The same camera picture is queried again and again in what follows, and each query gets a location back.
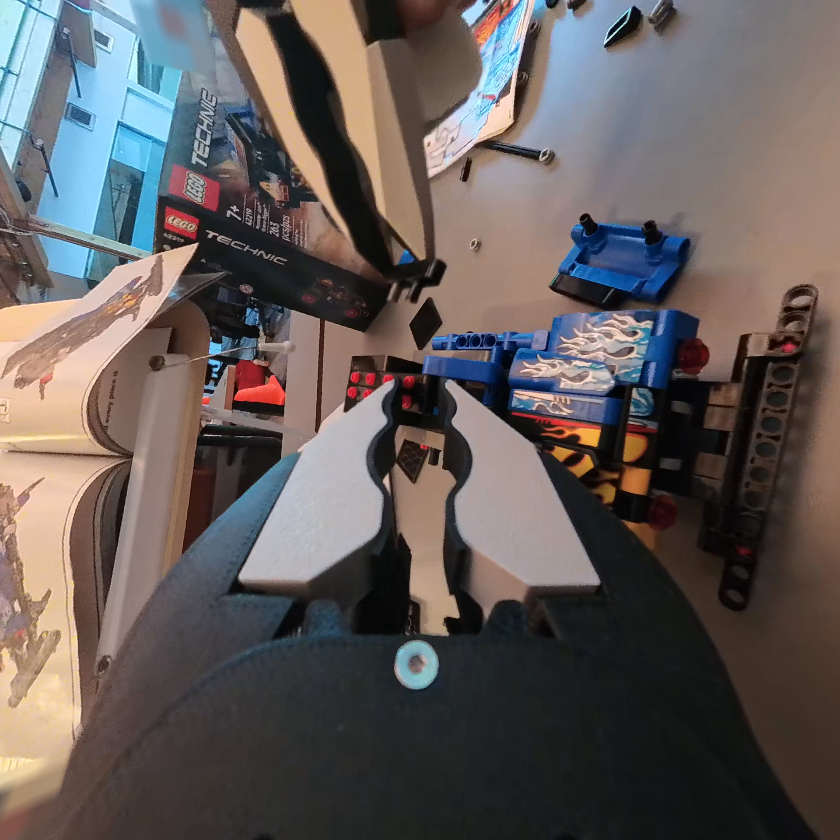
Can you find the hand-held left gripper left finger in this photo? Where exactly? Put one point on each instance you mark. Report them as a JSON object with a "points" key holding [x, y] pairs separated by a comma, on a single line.
{"points": [[321, 499]]}

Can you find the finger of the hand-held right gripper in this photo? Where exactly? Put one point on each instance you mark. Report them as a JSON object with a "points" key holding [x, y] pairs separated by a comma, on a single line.
{"points": [[394, 131], [275, 105]]}

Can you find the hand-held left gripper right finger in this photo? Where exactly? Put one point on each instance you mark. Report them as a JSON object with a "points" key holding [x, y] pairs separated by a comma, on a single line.
{"points": [[518, 525]]}

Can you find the black brick assembly red pins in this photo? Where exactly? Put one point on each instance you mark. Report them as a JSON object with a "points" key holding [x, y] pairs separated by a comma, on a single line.
{"points": [[374, 380]]}

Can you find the small black brick connector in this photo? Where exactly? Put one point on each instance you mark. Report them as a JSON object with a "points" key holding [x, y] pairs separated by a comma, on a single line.
{"points": [[417, 275]]}

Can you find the small black pin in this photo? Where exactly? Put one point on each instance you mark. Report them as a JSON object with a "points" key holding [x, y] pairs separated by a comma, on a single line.
{"points": [[466, 169]]}

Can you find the folded instruction leaflet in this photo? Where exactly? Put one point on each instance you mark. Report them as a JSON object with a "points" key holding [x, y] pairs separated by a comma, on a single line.
{"points": [[485, 98]]}

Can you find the black axle grey end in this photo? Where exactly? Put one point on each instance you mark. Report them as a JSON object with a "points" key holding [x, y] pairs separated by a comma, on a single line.
{"points": [[518, 150]]}

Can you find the orange object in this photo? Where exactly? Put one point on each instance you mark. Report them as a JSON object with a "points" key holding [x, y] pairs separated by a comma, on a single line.
{"points": [[259, 387]]}

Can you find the white page holder pin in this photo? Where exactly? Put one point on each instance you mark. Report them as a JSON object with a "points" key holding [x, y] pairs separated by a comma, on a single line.
{"points": [[279, 348]]}

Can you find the black toy set box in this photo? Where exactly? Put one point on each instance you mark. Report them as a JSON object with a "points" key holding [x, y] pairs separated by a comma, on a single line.
{"points": [[216, 256]]}

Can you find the grey book stand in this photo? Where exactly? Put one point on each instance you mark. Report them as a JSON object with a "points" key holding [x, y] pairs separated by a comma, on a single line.
{"points": [[157, 459]]}

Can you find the black flat tile piece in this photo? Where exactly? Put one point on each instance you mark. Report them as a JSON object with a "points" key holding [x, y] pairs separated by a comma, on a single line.
{"points": [[425, 325]]}

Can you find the blue flame toy truck body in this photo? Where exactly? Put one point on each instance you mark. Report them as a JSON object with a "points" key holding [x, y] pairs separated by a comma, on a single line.
{"points": [[590, 341]]}

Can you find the black curved brick piece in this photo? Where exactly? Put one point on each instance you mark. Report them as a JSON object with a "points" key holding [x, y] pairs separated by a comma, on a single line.
{"points": [[625, 26]]}

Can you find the blue brick panel black pins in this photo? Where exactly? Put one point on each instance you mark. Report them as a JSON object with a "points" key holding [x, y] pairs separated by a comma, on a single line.
{"points": [[623, 259]]}

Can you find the small grey brick piece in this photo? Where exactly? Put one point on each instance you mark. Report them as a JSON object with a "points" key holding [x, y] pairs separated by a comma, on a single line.
{"points": [[663, 12]]}

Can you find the open instruction book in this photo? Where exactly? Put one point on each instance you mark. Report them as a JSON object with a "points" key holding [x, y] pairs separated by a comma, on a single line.
{"points": [[39, 407]]}

